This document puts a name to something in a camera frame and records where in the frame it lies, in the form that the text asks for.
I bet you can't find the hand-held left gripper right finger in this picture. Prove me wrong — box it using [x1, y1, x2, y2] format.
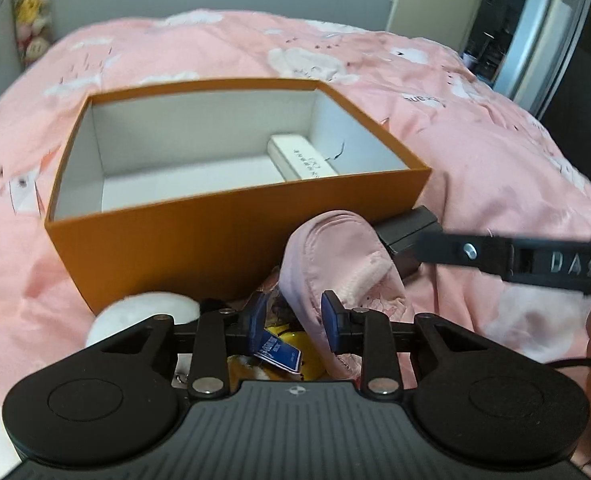
[320, 290, 483, 395]

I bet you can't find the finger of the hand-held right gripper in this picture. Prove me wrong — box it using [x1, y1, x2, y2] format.
[414, 229, 515, 282]

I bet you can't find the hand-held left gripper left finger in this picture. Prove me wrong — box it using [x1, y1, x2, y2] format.
[93, 292, 271, 398]

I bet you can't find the brown plush toy blue hat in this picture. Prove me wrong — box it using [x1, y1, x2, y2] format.
[226, 322, 327, 387]

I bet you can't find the black small box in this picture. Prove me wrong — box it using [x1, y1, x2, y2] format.
[378, 206, 443, 278]

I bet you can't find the pink baby shoe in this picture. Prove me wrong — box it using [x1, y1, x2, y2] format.
[279, 210, 409, 380]

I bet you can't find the orange cardboard box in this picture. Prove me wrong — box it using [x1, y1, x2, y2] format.
[44, 77, 432, 316]

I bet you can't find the pink printed blanket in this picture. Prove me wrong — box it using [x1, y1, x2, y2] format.
[0, 9, 591, 480]

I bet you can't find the white plush toy black hat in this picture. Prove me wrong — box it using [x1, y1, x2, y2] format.
[86, 291, 201, 348]

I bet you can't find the white small box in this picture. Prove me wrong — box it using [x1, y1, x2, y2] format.
[267, 133, 339, 181]

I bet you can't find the row of small plush toys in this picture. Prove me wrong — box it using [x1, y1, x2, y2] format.
[12, 0, 52, 63]

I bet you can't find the black cable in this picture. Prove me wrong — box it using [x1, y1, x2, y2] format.
[545, 356, 591, 370]

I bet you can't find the grey sliding door frame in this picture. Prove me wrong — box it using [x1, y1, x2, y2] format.
[493, 0, 591, 118]

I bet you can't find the beige door with handle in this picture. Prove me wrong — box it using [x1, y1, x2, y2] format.
[385, 0, 496, 52]

